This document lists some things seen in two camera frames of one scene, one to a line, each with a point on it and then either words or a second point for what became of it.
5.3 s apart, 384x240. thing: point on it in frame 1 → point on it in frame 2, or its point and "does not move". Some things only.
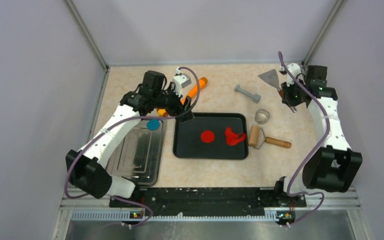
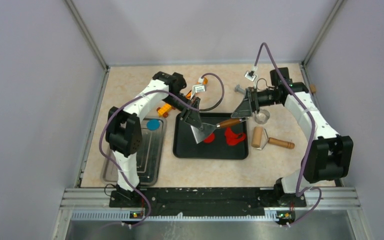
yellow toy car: (162, 112) does not move
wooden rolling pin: (257, 138) does not move
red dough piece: (232, 138) does not move
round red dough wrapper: (207, 136) does not move
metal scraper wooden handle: (271, 76) → (200, 133)
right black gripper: (286, 98) → (250, 104)
